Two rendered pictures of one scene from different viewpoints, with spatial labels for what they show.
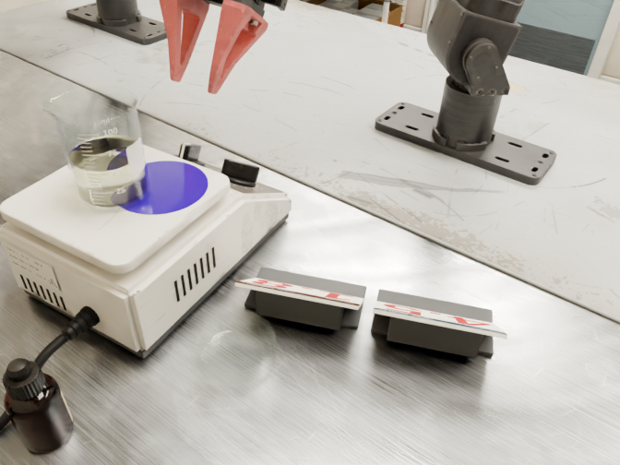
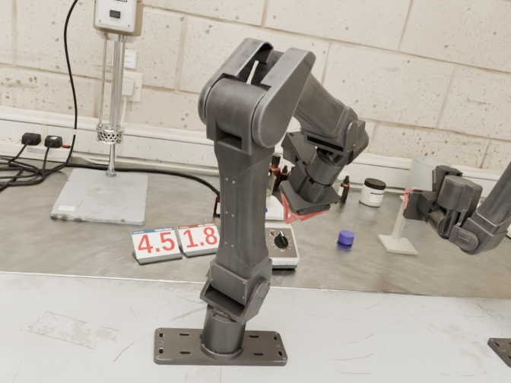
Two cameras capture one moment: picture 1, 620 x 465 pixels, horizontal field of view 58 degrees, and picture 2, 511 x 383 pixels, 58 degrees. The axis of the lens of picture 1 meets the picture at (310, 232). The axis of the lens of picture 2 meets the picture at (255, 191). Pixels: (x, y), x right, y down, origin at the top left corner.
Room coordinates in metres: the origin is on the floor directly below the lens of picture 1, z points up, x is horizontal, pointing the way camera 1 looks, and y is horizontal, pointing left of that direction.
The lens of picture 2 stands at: (0.95, -0.60, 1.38)
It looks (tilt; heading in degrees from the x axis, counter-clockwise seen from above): 20 degrees down; 131
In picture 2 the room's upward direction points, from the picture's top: 11 degrees clockwise
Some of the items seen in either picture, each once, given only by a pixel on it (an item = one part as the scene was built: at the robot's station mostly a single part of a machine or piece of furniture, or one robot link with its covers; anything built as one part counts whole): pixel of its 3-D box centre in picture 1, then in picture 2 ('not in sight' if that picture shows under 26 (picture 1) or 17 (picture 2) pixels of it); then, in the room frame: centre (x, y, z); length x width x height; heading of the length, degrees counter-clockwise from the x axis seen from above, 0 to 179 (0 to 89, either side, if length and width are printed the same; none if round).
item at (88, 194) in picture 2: not in sight; (105, 193); (-0.01, -0.05, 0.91); 0.30 x 0.20 x 0.01; 145
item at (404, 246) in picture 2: not in sight; (404, 223); (0.53, 0.47, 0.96); 0.08 x 0.08 x 0.13; 49
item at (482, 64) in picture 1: (473, 56); (233, 288); (0.57, -0.16, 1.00); 0.09 x 0.06 x 0.06; 9
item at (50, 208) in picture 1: (120, 196); (258, 206); (0.33, 0.14, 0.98); 0.12 x 0.12 x 0.01; 61
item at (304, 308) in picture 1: (304, 286); (201, 238); (0.30, 0.00, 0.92); 0.09 x 0.06 x 0.04; 78
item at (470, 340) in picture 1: (436, 311); (157, 244); (0.28, -0.10, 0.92); 0.09 x 0.06 x 0.04; 78
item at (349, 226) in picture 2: not in sight; (347, 231); (0.45, 0.35, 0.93); 0.04 x 0.04 x 0.06
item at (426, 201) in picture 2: not in sight; (439, 188); (0.61, 0.40, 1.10); 0.07 x 0.06 x 0.11; 49
